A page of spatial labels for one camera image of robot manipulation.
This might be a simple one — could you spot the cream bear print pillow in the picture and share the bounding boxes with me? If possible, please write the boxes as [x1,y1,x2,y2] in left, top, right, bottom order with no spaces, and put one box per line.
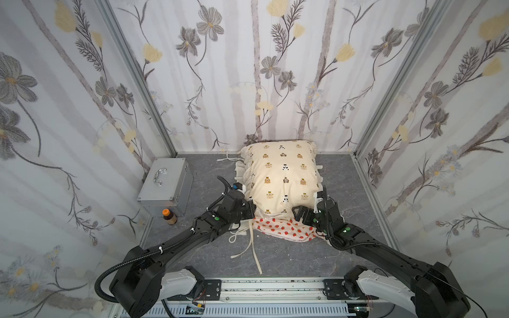
[228,138,325,275]

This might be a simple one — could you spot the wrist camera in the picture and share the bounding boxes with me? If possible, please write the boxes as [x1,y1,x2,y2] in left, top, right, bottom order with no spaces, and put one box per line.
[232,182,244,191]
[313,191,323,214]

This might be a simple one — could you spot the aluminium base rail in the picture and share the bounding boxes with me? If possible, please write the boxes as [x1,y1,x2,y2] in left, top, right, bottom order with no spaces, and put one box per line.
[107,276,446,318]

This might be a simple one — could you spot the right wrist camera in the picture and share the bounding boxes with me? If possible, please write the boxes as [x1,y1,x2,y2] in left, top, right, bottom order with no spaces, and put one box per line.
[313,191,323,214]

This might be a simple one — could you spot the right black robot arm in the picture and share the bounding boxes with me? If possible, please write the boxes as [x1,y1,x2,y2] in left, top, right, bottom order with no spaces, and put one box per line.
[292,192,471,317]

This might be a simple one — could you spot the small orange capped bottle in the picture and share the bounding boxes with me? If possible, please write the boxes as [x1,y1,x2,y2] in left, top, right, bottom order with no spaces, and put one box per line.
[162,209,178,225]

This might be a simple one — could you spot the silver metal case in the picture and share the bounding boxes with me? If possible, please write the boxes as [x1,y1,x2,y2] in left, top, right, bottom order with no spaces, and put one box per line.
[138,158,194,217]

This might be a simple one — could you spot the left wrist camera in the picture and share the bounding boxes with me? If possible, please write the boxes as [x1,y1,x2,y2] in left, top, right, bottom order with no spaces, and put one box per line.
[232,182,244,191]

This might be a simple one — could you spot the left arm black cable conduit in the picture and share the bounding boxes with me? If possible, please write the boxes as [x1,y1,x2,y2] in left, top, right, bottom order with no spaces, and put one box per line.
[93,174,235,305]

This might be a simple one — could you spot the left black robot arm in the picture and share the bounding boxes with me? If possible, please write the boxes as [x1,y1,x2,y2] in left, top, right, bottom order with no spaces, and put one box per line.
[94,189,256,317]

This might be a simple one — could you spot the strawberry print pillow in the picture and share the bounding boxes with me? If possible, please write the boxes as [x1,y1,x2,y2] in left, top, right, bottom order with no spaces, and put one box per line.
[254,218,322,242]

